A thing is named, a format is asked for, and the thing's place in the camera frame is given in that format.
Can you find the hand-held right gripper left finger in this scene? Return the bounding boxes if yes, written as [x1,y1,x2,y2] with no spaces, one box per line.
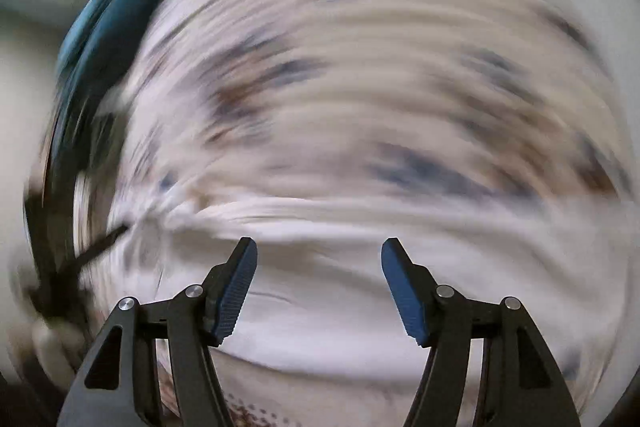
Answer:
[57,237,258,427]

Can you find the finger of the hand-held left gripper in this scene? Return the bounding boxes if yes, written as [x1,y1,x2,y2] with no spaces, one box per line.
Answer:
[72,223,130,269]

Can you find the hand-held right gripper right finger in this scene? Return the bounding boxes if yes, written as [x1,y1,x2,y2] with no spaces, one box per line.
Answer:
[381,237,583,427]

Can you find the white pants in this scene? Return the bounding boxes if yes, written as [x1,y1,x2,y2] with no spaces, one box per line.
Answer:
[95,194,621,427]

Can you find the person's left hand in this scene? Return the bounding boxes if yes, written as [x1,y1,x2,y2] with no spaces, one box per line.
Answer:
[30,321,87,378]

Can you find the folded dark cloth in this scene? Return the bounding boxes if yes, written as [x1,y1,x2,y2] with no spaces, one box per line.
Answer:
[56,0,188,110]

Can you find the floral fleece blanket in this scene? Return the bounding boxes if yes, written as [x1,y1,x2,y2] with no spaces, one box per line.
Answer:
[75,0,633,427]

